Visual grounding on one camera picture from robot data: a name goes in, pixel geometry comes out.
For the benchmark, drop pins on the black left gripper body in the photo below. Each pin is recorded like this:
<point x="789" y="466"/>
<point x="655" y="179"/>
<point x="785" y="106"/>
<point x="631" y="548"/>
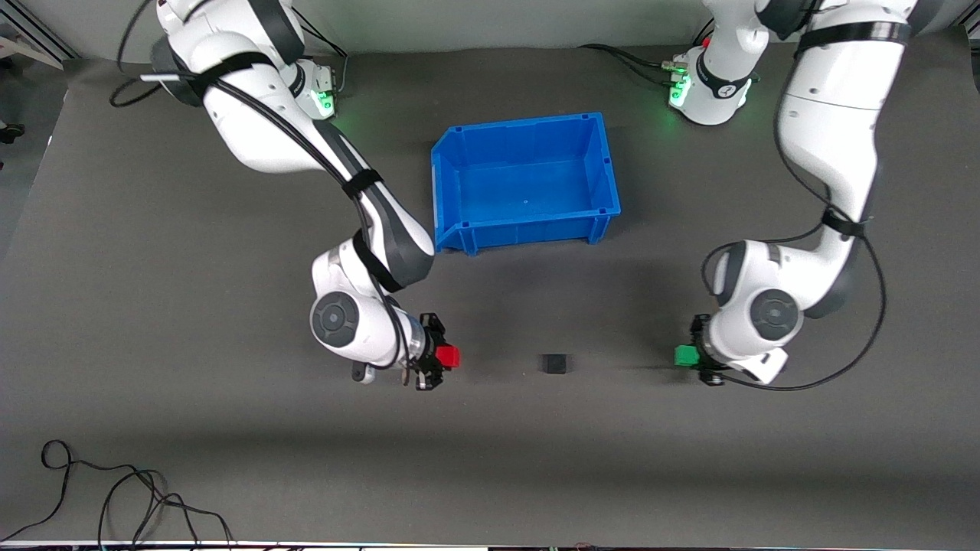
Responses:
<point x="700" y="344"/>

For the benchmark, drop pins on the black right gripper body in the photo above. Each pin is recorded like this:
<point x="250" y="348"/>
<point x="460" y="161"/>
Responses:
<point x="429" y="353"/>

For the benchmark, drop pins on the small green cube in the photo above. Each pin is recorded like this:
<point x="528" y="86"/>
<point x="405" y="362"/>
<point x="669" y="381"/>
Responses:
<point x="685" y="356"/>

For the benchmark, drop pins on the small red cube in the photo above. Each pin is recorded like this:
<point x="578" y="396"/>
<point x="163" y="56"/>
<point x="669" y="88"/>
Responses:
<point x="449" y="357"/>

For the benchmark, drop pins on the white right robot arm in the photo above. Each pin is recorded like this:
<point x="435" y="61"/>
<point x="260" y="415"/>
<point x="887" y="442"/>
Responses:
<point x="253" y="130"/>

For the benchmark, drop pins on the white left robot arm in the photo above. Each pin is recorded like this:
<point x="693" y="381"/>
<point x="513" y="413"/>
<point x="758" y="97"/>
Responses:
<point x="827" y="115"/>

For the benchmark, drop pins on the small black cube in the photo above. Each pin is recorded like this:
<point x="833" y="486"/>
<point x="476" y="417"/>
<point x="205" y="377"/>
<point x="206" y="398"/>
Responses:
<point x="555" y="363"/>

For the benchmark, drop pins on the dark grey table mat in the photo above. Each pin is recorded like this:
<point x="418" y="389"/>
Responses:
<point x="306" y="459"/>

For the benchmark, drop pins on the blue plastic storage bin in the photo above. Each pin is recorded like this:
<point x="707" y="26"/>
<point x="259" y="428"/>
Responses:
<point x="528" y="184"/>

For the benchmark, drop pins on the black caster wheel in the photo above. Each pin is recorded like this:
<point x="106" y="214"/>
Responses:
<point x="11" y="133"/>

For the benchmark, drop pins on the aluminium frame rail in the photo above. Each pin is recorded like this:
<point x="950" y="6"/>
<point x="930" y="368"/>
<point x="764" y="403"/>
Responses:
<point x="31" y="27"/>

